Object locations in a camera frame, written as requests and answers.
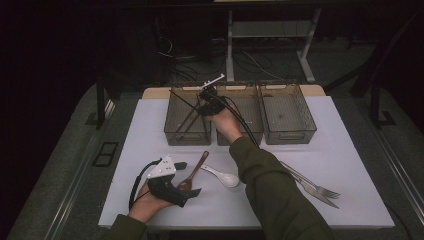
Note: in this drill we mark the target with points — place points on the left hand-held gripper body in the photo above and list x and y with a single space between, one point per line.
163 166

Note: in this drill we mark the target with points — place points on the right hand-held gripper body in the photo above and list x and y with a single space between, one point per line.
215 103

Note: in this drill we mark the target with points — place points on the brown wooden spoon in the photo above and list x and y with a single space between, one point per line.
200 163

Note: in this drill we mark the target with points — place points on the transparent grey plastic bin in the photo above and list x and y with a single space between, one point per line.
250 113
173 116
286 110

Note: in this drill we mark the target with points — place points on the white ceramic spoon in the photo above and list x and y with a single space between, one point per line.
228 180

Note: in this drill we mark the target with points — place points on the metal fork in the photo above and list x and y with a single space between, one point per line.
320 186

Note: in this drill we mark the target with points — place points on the person's left hand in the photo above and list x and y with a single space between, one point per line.
146 206

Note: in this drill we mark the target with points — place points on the black metal stand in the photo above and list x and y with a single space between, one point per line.
375 106

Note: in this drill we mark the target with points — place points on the white metal desk frame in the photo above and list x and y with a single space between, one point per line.
270 29

